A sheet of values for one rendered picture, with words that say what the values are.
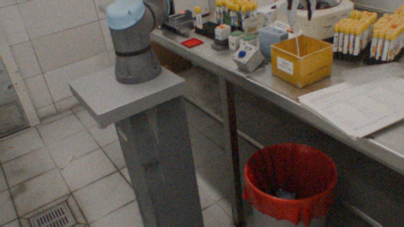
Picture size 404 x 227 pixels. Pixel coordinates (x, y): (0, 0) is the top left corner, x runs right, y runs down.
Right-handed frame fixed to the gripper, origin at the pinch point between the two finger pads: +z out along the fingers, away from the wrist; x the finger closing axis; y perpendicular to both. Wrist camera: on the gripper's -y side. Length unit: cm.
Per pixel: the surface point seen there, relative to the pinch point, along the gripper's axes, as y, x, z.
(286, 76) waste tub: -0.5, 6.5, 15.6
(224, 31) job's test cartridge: 35.6, 4.4, 10.9
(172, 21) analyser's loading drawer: 68, 10, 13
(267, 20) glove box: 38.6, -18.1, 13.3
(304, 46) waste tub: 5.2, -6.2, 11.6
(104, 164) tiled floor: 116, 50, 105
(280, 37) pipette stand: 10.7, -1.0, 8.3
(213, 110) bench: 86, -15, 78
